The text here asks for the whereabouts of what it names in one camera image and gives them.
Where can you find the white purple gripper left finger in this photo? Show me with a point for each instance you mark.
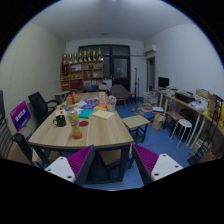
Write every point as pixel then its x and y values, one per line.
pixel 75 167

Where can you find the white purple gripper right finger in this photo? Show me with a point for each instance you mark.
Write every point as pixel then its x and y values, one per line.
pixel 152 166

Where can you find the red round coaster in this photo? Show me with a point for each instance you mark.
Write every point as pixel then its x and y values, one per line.
pixel 83 123

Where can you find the small wooden side table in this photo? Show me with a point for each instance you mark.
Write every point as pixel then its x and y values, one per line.
pixel 136 123

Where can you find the brown paper bag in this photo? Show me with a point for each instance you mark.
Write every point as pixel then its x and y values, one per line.
pixel 158 121

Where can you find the black mug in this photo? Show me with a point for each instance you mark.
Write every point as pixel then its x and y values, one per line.
pixel 60 121

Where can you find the wooden conference table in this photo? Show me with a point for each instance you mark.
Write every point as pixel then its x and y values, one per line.
pixel 104 134

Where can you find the orange drink plastic bottle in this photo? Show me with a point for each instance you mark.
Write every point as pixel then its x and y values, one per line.
pixel 74 121

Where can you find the white round stool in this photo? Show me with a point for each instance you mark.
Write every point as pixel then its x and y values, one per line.
pixel 182 125

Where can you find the teal book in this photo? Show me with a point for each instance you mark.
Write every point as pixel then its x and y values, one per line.
pixel 86 113

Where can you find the beige paper sheet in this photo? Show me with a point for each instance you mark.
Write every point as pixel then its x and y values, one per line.
pixel 103 114

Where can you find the black office chair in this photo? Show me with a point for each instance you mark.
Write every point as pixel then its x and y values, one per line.
pixel 42 109

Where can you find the yellow gift box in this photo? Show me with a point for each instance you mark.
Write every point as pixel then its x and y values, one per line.
pixel 72 99

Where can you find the striped chair at left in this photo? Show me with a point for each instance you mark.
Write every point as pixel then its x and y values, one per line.
pixel 14 147

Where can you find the flower pot bouquet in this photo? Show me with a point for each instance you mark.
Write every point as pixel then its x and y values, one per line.
pixel 111 102

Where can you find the purple sign board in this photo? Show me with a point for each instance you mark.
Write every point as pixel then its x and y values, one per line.
pixel 20 115

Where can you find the grey armchair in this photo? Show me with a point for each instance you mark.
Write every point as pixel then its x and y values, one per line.
pixel 119 92

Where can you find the pink standing card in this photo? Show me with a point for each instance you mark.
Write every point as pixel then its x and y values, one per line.
pixel 102 97

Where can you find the black computer monitor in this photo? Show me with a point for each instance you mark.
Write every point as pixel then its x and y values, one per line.
pixel 163 82

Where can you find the wooden trophy shelf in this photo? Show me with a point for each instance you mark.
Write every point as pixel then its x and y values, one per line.
pixel 81 69

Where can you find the white air conditioner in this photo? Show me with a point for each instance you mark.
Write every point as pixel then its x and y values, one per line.
pixel 149 50

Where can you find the long wooden wall desk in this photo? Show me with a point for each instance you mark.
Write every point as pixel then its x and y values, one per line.
pixel 200 121

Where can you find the dark window door frame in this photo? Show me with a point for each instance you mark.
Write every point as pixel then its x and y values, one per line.
pixel 116 62

